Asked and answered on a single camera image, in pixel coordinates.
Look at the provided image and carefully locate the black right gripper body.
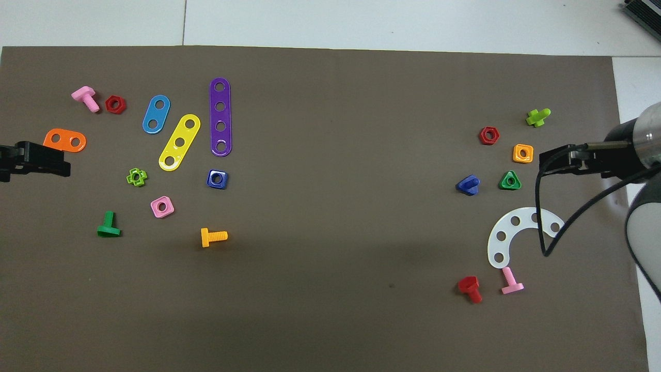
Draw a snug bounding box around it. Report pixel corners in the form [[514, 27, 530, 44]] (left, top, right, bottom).
[[586, 120, 646, 180]]

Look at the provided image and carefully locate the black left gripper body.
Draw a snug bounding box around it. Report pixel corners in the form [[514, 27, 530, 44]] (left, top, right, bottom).
[[0, 146, 17, 182]]

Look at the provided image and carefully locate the blue triangle-head screw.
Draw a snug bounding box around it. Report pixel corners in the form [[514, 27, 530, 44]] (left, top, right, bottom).
[[455, 174, 481, 197]]

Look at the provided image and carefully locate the lime green cross screw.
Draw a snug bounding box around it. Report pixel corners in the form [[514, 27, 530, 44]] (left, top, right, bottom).
[[525, 108, 552, 128]]

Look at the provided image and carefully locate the green triangle nut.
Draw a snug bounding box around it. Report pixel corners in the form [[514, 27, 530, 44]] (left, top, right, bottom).
[[499, 170, 523, 191]]

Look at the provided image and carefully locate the pink plastic screw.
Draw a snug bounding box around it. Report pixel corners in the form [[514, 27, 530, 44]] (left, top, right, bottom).
[[500, 266, 525, 296], [71, 86, 101, 114]]

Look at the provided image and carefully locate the green plastic screw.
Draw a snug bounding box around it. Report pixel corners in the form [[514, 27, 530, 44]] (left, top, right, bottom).
[[97, 210, 122, 238]]

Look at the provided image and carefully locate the pink square nut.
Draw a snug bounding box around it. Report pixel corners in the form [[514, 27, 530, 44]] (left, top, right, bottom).
[[150, 196, 175, 219]]

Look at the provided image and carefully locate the red plastic screw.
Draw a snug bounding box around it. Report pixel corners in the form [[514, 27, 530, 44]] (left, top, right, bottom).
[[457, 275, 483, 304]]

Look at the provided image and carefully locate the orange plastic screw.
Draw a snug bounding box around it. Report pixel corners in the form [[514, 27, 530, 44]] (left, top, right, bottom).
[[200, 227, 229, 249]]

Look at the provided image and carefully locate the orange L-shaped plate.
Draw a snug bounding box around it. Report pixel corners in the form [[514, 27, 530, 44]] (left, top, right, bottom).
[[43, 128, 87, 153]]

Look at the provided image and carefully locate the white curved plate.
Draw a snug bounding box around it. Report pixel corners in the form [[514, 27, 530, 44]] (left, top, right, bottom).
[[487, 207, 565, 270]]

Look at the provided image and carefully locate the blue two-hole plate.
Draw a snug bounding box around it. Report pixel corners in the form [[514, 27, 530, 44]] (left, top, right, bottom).
[[142, 95, 171, 135]]

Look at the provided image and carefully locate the yellow three-hole plate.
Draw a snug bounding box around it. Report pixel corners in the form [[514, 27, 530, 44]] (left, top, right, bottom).
[[158, 114, 201, 172]]

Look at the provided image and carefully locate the dark ribbed metal device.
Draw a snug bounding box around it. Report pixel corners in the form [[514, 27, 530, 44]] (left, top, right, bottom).
[[622, 0, 661, 29]]

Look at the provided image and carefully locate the purple four-hole plate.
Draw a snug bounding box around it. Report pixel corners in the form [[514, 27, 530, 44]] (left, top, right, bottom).
[[209, 77, 233, 157]]

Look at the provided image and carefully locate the brown table mat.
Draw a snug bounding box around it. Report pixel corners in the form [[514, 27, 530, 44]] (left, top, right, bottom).
[[0, 45, 650, 372]]

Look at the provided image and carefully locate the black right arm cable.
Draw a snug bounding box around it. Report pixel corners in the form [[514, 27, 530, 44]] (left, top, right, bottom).
[[534, 144, 661, 258]]

